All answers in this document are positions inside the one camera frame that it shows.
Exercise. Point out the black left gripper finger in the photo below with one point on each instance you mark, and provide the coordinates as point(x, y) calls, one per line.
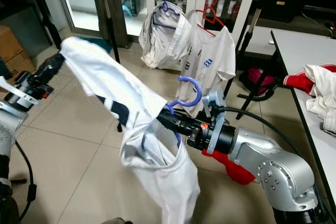
point(53, 65)
point(56, 73)

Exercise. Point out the cream crumpled cloth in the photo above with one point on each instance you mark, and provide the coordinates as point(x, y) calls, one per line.
point(323, 98)

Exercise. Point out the white shirt blue striped trim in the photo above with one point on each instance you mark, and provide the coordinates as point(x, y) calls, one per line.
point(163, 51)

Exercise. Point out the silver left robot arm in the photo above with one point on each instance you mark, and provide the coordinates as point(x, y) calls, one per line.
point(8, 129)

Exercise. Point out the white logo T-shirt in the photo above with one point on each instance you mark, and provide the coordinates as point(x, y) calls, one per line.
point(212, 56)

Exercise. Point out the grey table black frame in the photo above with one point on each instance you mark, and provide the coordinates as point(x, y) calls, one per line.
point(299, 51)

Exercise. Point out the white shirt navy trim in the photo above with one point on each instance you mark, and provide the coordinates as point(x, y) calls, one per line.
point(110, 82)

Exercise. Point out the teal floor mat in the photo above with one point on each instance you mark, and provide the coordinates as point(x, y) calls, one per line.
point(102, 43)

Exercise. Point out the pink object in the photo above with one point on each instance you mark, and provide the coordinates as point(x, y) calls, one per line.
point(254, 80)

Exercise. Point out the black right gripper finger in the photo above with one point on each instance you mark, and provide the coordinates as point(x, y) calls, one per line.
point(171, 117)
point(174, 128)

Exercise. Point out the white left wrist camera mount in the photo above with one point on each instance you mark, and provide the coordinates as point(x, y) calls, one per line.
point(14, 92)

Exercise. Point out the dark curtain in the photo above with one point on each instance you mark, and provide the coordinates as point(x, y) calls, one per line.
point(100, 9)

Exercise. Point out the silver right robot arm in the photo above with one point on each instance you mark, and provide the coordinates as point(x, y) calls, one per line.
point(268, 156)

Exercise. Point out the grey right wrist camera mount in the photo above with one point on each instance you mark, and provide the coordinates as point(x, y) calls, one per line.
point(215, 103)

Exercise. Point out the purple clothes hanger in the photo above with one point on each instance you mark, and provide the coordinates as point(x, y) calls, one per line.
point(199, 92)
point(166, 6)

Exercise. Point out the brown cardboard box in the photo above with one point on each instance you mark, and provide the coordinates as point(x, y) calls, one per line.
point(8, 45)

